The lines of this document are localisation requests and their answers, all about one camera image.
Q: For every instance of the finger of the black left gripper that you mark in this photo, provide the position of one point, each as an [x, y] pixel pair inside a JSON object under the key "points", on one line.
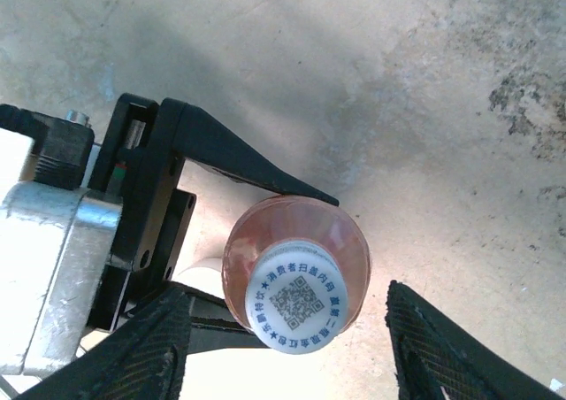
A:
{"points": [[221, 152], [208, 329]]}

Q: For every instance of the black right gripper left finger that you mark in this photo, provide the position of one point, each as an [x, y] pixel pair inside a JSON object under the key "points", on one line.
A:
{"points": [[132, 360]]}

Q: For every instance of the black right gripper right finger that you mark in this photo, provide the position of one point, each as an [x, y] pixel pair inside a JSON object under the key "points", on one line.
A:
{"points": [[424, 351]]}

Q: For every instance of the white cap with QR code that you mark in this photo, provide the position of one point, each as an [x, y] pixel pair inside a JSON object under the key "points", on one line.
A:
{"points": [[296, 302]]}

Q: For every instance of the amber drink bottle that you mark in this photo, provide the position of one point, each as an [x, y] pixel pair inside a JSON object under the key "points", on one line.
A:
{"points": [[309, 223]]}

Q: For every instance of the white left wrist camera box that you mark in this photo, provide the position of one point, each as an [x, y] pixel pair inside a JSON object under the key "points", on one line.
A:
{"points": [[35, 263]]}

